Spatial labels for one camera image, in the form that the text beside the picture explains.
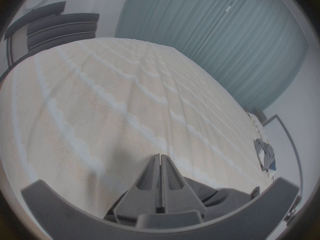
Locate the blue-green curtain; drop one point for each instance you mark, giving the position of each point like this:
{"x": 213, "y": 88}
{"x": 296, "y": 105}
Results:
{"x": 257, "y": 51}
{"x": 170, "y": 14}

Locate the grey bedside table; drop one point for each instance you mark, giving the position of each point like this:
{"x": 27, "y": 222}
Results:
{"x": 258, "y": 112}

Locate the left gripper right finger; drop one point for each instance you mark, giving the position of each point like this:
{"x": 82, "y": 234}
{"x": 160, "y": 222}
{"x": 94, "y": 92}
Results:
{"x": 175, "y": 196}

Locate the black T-shirt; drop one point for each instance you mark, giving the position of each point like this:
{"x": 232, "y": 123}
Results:
{"x": 225, "y": 196}

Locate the black chest of drawers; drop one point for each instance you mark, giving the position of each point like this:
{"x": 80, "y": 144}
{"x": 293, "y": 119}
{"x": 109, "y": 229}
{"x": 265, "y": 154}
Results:
{"x": 62, "y": 31}

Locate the pile of clothes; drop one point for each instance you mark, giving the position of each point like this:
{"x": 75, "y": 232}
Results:
{"x": 267, "y": 156}

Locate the black dressing table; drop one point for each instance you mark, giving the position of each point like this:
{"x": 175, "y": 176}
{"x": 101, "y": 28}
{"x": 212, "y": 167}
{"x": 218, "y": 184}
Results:
{"x": 35, "y": 14}

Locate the bed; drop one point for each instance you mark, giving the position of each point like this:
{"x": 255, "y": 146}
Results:
{"x": 100, "y": 96}

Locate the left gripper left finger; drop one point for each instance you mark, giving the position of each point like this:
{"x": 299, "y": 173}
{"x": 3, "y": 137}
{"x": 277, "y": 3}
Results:
{"x": 147, "y": 196}

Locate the white printed pillow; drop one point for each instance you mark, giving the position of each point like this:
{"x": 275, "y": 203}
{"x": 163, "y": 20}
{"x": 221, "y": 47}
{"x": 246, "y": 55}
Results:
{"x": 258, "y": 129}

